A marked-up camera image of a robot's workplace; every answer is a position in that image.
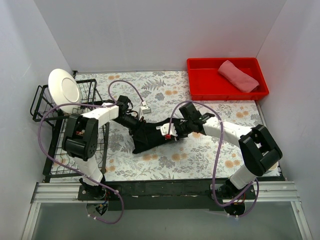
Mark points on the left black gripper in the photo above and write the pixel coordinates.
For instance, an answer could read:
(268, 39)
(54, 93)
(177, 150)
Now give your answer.
(136, 125)

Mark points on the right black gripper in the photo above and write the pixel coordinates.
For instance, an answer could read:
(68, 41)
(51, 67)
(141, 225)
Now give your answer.
(177, 129)

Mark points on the black t shirt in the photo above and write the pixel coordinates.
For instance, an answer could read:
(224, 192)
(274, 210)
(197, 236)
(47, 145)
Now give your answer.
(146, 135)

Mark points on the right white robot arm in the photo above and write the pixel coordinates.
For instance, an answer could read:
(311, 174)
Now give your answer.
(258, 148)

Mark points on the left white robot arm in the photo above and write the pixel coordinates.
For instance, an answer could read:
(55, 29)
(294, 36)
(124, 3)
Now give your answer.
(80, 139)

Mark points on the floral table mat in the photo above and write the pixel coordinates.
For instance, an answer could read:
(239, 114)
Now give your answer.
(194, 157)

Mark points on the red plastic bin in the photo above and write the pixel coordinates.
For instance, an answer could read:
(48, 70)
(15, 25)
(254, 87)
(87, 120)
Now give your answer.
(206, 84)

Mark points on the rolled pink t shirt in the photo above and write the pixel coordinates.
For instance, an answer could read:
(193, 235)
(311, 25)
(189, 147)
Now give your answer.
(238, 78)

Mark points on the white ceramic plate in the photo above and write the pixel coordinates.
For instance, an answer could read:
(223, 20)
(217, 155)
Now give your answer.
(64, 89)

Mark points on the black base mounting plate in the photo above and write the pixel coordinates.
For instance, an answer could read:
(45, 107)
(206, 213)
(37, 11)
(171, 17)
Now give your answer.
(175, 194)

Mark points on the blue ceramic mug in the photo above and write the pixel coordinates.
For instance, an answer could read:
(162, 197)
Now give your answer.
(272, 168)

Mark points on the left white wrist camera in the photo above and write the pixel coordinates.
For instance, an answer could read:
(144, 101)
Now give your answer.
(144, 110)

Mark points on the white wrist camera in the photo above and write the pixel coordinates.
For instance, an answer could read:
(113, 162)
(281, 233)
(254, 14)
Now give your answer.
(167, 130)
(144, 110)

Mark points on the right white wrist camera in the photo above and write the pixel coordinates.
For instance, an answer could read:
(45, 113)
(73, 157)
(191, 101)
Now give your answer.
(167, 130)

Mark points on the black wire dish rack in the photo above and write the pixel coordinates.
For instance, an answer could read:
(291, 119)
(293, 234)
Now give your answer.
(57, 120)

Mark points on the aluminium frame rail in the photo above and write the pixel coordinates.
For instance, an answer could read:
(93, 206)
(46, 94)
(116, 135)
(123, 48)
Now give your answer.
(56, 193)

